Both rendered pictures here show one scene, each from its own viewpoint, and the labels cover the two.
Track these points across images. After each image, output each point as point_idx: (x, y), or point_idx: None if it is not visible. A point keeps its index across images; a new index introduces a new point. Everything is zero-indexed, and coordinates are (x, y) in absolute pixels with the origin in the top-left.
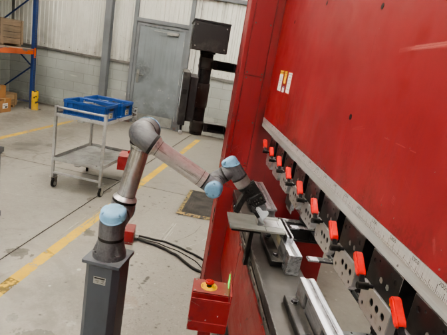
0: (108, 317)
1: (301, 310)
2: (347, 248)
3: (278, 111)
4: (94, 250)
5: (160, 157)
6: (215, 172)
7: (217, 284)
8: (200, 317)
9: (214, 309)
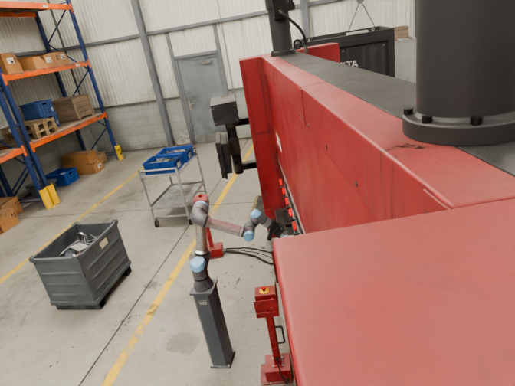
0: (214, 320)
1: None
2: None
3: (281, 161)
4: (195, 286)
5: (212, 227)
6: (248, 222)
7: (269, 287)
8: (262, 310)
9: (268, 304)
